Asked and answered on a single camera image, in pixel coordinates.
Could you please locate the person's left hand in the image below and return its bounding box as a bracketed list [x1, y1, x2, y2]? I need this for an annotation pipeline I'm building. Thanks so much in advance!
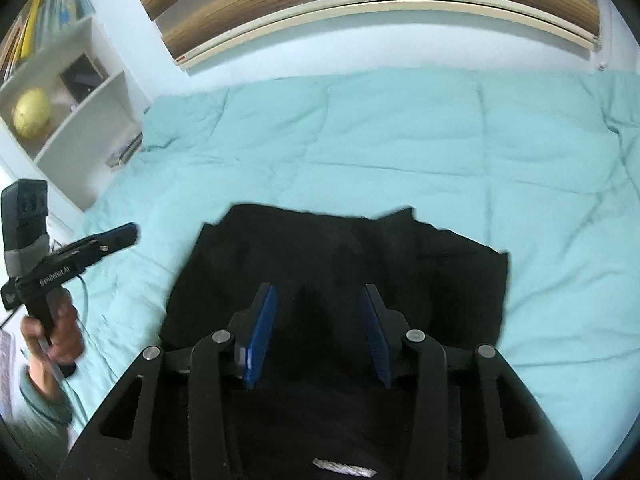
[20, 296, 86, 378]

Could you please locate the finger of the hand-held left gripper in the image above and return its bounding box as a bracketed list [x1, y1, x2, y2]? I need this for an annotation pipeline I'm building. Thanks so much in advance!
[74, 222, 140, 267]

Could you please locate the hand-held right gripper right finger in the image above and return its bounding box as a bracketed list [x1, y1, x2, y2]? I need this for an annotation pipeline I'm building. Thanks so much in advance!
[359, 283, 583, 480]

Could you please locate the teal quilted blanket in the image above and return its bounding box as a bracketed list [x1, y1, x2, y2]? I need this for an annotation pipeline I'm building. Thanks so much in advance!
[60, 67, 640, 480]

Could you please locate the black box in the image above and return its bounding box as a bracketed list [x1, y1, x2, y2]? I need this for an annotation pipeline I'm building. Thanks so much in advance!
[59, 55, 110, 106]

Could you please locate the yellow globe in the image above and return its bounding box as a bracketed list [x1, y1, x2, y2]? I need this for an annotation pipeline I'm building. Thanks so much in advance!
[12, 89, 53, 137]

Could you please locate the person's left forearm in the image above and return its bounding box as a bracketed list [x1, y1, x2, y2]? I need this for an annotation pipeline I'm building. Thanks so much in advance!
[14, 357, 77, 428]

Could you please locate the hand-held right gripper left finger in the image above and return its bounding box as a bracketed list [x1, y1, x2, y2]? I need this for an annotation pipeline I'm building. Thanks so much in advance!
[57, 282, 278, 480]

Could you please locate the black hooded jacket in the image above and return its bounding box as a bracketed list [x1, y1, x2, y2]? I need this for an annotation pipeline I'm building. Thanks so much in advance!
[159, 202, 510, 480]

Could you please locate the row of upright books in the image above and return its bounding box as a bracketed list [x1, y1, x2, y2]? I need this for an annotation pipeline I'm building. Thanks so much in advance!
[0, 0, 96, 81]

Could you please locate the thin grey cable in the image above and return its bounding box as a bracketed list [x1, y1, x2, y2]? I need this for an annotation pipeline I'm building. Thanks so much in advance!
[75, 269, 95, 343]

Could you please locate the white bookshelf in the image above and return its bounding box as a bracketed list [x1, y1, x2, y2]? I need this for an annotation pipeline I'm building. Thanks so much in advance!
[0, 0, 156, 217]

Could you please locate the stack of flat books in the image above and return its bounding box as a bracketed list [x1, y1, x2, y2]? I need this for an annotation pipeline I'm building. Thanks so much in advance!
[105, 132, 144, 170]

